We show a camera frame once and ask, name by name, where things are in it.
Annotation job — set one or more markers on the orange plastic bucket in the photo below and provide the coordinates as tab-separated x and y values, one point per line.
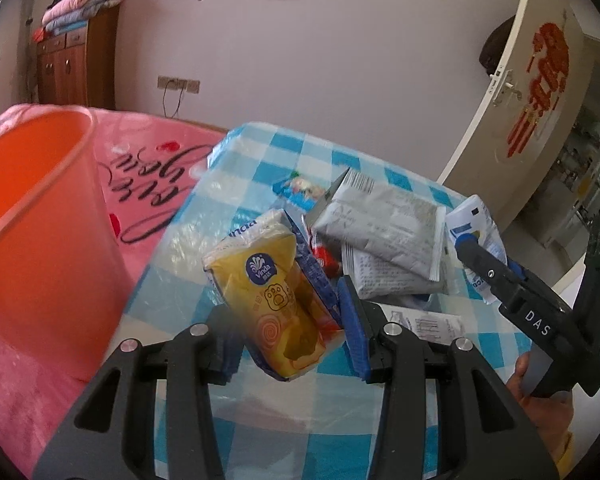
40	240

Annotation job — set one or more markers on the blue white checked tablecloth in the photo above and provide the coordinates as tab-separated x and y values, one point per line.
260	155

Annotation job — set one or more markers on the brown wooden cabinet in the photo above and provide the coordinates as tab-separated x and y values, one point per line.
75	65

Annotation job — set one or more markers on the white blue wrapper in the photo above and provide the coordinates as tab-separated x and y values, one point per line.
472	220

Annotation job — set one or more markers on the flat grey foil packet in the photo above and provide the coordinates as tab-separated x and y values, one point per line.
380	275

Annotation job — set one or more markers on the wall socket strip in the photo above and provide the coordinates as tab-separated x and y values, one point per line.
179	84

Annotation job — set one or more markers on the person's right forearm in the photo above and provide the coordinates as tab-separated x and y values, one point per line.
565	460

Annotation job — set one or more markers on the pile of folded blankets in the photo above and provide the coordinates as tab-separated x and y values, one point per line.
80	7

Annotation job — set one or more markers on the yellow tissue packet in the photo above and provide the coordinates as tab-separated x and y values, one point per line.
275	300

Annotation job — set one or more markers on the dark hanging bag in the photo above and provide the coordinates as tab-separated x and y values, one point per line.
495	47

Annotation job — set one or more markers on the red wrapper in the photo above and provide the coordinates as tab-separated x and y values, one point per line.
324	259

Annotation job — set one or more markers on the colourful snack packet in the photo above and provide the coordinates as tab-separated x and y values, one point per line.
300	190

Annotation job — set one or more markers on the pink printed blanket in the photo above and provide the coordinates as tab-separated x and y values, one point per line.
30	410

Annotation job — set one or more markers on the person's right hand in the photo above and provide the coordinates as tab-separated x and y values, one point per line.
545	415

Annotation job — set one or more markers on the red paper door decoration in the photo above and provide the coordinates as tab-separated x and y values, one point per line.
547	60

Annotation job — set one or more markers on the large grey foil packet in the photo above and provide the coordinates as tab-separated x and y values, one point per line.
380	220

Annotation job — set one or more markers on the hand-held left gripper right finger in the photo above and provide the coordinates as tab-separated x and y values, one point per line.
352	330

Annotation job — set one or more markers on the white door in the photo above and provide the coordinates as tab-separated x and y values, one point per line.
485	160

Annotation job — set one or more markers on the white barcode packet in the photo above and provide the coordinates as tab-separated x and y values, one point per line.
430	325

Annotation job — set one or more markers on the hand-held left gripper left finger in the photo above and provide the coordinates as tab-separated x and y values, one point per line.
225	360

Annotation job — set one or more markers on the small red box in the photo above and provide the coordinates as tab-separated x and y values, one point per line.
38	35

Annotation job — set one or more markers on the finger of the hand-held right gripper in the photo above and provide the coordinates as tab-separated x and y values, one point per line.
485	270

